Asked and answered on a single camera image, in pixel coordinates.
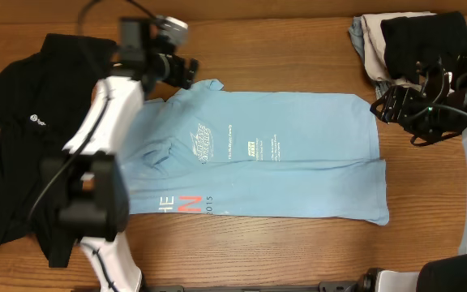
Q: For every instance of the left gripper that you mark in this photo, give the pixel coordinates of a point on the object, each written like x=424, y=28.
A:
x=186, y=71

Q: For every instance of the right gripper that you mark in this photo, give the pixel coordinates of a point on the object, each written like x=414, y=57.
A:
x=398, y=109

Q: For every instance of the light blue printed t-shirt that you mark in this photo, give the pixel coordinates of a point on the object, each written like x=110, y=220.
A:
x=256, y=154

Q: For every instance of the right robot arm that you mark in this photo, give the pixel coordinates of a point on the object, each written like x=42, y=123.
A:
x=441, y=275

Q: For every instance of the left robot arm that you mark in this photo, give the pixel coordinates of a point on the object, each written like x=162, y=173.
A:
x=85, y=194

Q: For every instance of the folded black garment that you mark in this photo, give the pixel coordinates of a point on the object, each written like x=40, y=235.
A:
x=425, y=39

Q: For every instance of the folded beige garment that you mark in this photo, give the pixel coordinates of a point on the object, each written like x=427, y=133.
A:
x=374, y=45

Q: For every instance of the folded blue denim garment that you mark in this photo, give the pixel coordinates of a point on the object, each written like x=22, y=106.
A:
x=357, y=40

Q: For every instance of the black polo shirt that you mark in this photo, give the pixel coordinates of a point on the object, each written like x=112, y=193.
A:
x=44, y=98

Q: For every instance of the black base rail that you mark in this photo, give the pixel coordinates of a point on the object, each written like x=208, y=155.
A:
x=233, y=288

